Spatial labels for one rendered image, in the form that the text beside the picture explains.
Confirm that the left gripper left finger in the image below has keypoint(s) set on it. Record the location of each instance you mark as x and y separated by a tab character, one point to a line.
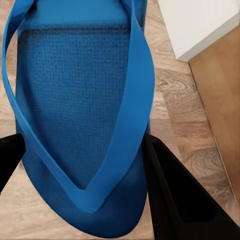
12	149

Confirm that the sliding door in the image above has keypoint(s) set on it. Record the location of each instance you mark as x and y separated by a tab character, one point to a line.
216	70

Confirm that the sandal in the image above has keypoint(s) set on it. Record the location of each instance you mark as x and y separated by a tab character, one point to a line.
85	84

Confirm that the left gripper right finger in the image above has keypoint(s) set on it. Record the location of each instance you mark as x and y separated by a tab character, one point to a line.
181	208

